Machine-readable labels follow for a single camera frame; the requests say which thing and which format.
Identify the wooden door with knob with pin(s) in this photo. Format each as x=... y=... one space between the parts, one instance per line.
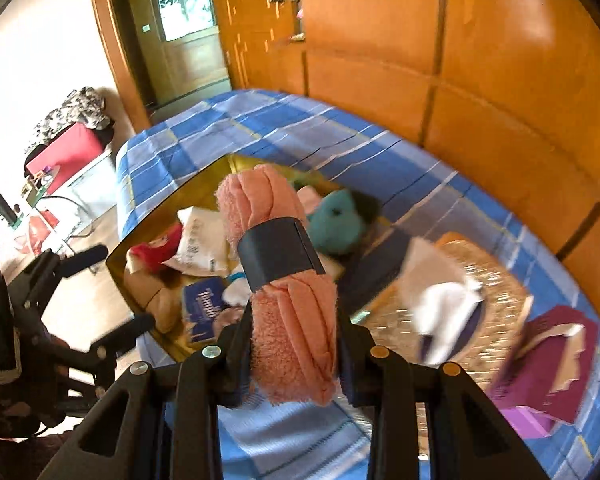
x=250 y=35

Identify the ornate gold tissue box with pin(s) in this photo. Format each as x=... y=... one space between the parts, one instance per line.
x=480 y=270

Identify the white sock with blue stripe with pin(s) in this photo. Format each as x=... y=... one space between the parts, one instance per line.
x=236 y=292

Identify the glass panel door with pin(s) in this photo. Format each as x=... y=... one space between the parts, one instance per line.
x=185 y=10

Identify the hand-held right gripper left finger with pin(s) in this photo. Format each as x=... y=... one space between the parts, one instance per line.
x=237 y=365

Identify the pink towel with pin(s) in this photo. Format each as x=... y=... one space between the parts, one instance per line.
x=290 y=340

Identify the purple cardboard box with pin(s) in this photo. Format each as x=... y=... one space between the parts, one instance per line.
x=545 y=360

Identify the blue plush toy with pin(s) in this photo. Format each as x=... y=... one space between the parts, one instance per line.
x=337 y=222

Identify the blue plaid bed sheet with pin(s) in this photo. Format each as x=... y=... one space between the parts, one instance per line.
x=330 y=130

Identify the beige cloth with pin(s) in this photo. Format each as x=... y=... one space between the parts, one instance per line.
x=155 y=300

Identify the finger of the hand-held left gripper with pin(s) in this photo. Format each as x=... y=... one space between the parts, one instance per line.
x=115 y=335
x=75 y=260

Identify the black and white patterned cloth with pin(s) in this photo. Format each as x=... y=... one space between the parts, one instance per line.
x=75 y=110

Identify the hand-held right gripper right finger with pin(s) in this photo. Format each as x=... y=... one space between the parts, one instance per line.
x=350 y=370

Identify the wooden wardrobe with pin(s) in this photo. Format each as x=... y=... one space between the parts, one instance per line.
x=505 y=110

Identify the blue tissue packet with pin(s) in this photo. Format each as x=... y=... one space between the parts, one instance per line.
x=202 y=310

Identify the gold metal tray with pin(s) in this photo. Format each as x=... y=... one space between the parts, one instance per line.
x=205 y=180

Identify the black desk device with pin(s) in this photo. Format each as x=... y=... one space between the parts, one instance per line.
x=2 y=207

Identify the white tissue pack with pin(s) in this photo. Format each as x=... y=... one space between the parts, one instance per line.
x=200 y=240

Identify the red storage box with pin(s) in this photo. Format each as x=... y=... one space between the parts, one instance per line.
x=70 y=155

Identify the red knitted sock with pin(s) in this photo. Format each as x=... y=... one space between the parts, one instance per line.
x=152 y=252

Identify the white tissue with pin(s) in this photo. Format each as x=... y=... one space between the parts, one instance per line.
x=445 y=305

